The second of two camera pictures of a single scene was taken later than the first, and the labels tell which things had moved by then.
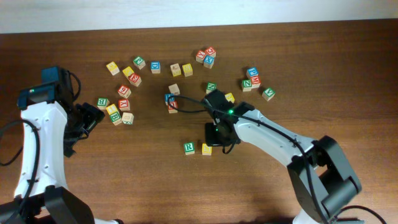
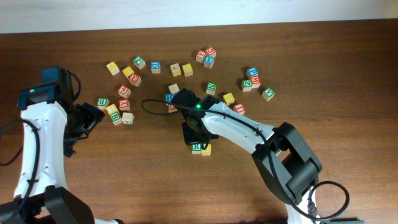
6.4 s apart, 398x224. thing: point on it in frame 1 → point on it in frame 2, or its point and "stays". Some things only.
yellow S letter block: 206,150 stays
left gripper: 90,116 stays
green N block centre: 211,86 stays
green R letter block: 189,148 → 196,149
